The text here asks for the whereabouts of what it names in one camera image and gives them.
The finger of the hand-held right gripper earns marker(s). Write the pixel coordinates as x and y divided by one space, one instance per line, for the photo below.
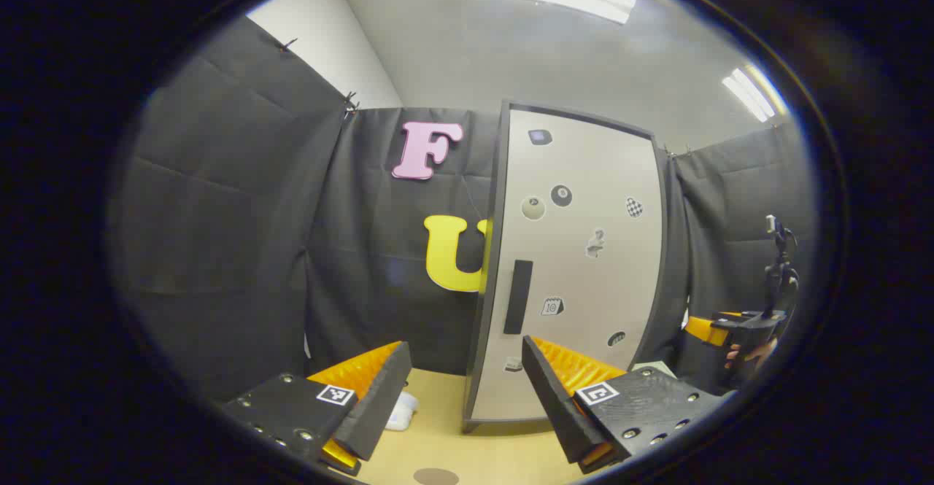
706 328

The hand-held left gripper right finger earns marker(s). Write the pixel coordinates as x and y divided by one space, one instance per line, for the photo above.
551 397

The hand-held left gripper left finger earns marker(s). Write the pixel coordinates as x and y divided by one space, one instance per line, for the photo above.
379 405

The brown round coaster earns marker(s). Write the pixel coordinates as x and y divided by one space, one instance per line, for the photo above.
435 477

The dark grey cabinet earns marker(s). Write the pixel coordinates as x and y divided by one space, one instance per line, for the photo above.
478 368

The small white plastic case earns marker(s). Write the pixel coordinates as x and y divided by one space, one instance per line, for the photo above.
401 412

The black backdrop cloth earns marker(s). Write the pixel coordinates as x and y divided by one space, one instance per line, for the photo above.
219 215

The black binder clip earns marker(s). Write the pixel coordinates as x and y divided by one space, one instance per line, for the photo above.
351 102
288 44

